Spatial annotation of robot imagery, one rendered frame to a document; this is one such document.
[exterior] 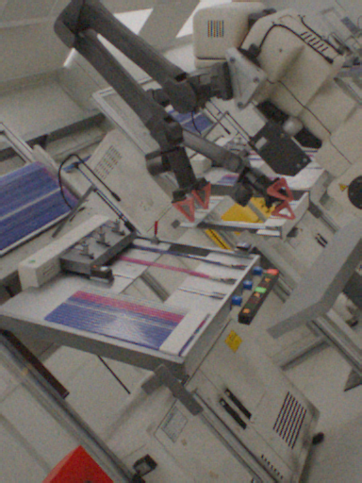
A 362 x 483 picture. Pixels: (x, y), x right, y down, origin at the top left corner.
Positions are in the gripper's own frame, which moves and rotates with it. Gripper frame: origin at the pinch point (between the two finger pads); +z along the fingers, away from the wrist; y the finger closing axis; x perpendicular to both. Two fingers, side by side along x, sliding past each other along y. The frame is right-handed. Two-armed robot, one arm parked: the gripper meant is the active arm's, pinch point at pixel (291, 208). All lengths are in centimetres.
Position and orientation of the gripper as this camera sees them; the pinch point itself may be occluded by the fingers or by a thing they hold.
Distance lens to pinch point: 166.6
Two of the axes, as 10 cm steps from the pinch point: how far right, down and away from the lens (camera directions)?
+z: 5.6, 6.2, -5.5
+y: -2.3, -5.2, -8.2
